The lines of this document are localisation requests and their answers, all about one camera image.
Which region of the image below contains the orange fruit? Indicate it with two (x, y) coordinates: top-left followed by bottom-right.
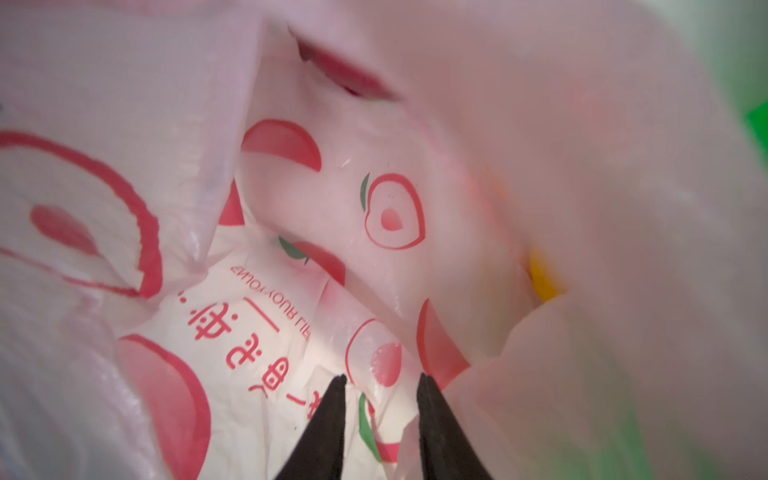
(528, 251), (562, 302)

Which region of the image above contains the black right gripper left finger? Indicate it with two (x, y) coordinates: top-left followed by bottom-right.
(275, 374), (347, 480)

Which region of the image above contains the green plastic basket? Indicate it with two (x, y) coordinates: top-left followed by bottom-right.
(745, 101), (768, 162)

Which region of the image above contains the pink plastic fruit bag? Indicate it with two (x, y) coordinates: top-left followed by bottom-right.
(1, 1), (767, 479)

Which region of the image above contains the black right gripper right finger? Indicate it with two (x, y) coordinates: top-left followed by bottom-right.
(416, 373), (491, 480)

